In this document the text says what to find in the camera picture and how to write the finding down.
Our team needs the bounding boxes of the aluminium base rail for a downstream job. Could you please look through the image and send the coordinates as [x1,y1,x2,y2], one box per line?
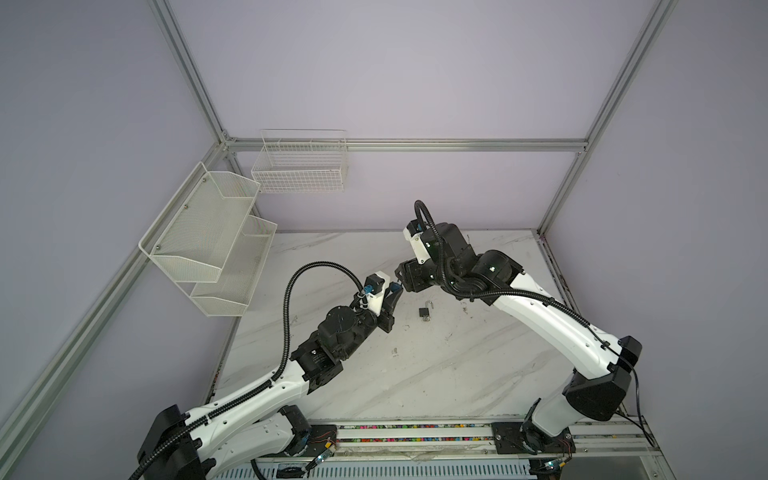
[220,416,675,479]

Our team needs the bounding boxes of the white mesh shelf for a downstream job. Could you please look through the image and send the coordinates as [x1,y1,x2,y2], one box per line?
[191,215,277,317]
[138,163,260,283]

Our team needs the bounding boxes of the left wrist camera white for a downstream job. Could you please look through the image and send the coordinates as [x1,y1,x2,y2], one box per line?
[361,271,391,316]

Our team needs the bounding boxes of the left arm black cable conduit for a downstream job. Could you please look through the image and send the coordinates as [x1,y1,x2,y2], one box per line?
[128,260,366,480]

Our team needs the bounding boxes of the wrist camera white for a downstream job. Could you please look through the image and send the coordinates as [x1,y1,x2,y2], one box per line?
[361,271,391,316]
[403,219,431,265]

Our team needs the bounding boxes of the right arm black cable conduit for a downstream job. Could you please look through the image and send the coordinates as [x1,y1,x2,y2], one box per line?
[413,199,613,352]

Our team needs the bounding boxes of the black padlock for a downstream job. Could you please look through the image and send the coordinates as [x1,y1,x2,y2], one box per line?
[418,302,432,322]

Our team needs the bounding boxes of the aluminium frame profile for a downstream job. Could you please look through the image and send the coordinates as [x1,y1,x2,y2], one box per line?
[1,1,676,464]

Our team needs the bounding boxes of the upper white mesh shelf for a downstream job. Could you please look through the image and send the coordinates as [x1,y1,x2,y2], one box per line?
[138,163,260,283]

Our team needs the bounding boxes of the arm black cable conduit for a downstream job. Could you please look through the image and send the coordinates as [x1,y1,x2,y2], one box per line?
[413,199,613,352]
[128,260,366,480]

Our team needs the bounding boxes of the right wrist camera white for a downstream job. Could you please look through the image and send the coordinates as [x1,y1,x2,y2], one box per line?
[403,219,431,265]

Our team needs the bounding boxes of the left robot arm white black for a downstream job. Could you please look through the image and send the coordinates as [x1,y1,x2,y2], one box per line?
[131,283,403,479]

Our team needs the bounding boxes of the white wire basket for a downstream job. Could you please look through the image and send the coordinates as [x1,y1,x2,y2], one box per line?
[251,129,348,194]

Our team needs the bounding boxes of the lower white mesh shelf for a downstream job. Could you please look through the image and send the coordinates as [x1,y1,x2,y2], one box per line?
[191,215,277,317]

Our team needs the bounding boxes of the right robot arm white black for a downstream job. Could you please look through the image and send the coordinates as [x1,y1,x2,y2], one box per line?
[395,219,642,454]

